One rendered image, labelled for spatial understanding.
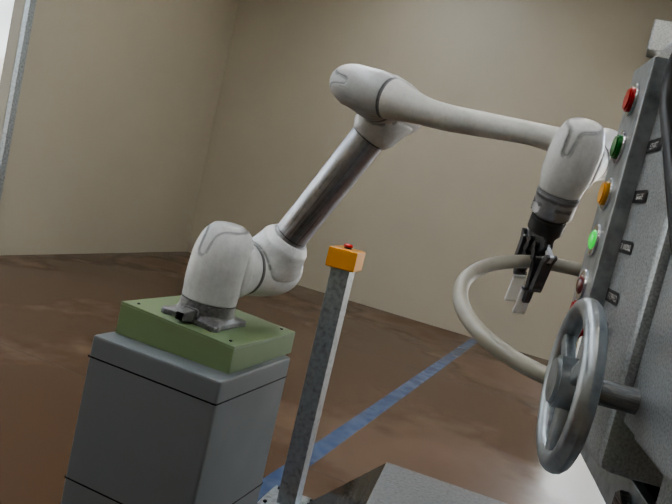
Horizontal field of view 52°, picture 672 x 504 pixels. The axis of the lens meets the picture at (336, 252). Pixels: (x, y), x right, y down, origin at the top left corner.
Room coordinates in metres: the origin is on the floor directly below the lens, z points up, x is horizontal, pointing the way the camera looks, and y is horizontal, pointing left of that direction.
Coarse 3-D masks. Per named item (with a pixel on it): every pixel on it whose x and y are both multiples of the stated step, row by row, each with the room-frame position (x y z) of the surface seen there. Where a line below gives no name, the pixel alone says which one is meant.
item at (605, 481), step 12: (588, 456) 0.80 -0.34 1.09; (588, 468) 0.78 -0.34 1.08; (600, 468) 0.74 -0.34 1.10; (600, 480) 0.73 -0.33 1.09; (612, 480) 0.69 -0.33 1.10; (624, 480) 0.66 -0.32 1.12; (600, 492) 0.72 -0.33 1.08; (612, 492) 0.68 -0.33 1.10; (624, 492) 0.63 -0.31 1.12; (636, 492) 0.62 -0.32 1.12; (648, 492) 0.61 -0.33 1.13
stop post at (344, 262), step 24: (336, 264) 2.67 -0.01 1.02; (360, 264) 2.72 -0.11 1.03; (336, 288) 2.68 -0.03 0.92; (336, 312) 2.68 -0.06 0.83; (336, 336) 2.70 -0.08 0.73; (312, 360) 2.69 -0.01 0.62; (312, 384) 2.69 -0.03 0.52; (312, 408) 2.68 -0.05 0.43; (312, 432) 2.68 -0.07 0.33; (288, 456) 2.70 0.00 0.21; (288, 480) 2.69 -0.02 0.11
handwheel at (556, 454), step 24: (576, 312) 0.59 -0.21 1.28; (600, 312) 0.54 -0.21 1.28; (576, 336) 0.62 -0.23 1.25; (600, 336) 0.52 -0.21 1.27; (552, 360) 0.64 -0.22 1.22; (576, 360) 0.57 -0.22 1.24; (600, 360) 0.51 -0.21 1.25; (552, 384) 0.57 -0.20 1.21; (576, 384) 0.51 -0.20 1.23; (600, 384) 0.51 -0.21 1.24; (552, 408) 0.62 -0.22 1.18; (576, 408) 0.50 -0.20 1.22; (624, 408) 0.56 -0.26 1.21; (552, 432) 0.57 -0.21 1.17; (576, 432) 0.50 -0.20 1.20; (552, 456) 0.53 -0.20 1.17; (576, 456) 0.51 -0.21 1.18
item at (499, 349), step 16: (496, 256) 1.50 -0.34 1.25; (512, 256) 1.51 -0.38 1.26; (528, 256) 1.52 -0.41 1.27; (464, 272) 1.40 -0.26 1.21; (480, 272) 1.43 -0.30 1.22; (560, 272) 1.54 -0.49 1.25; (576, 272) 1.52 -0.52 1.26; (464, 288) 1.34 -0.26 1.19; (464, 304) 1.28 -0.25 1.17; (464, 320) 1.25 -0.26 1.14; (480, 336) 1.20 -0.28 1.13; (496, 336) 1.19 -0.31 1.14; (496, 352) 1.17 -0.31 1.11; (512, 352) 1.16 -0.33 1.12; (512, 368) 1.16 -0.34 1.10; (528, 368) 1.13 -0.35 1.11; (544, 368) 1.13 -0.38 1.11
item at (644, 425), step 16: (656, 320) 0.57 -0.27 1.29; (656, 336) 0.56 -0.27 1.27; (656, 352) 0.55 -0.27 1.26; (640, 368) 0.58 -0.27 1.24; (656, 368) 0.54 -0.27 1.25; (640, 384) 0.57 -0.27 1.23; (656, 384) 0.53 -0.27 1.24; (656, 400) 0.52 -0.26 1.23; (640, 416) 0.55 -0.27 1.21; (656, 416) 0.51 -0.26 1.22; (640, 432) 0.54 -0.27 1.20; (656, 432) 0.50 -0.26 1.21; (656, 448) 0.50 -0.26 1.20; (656, 464) 0.52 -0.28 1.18
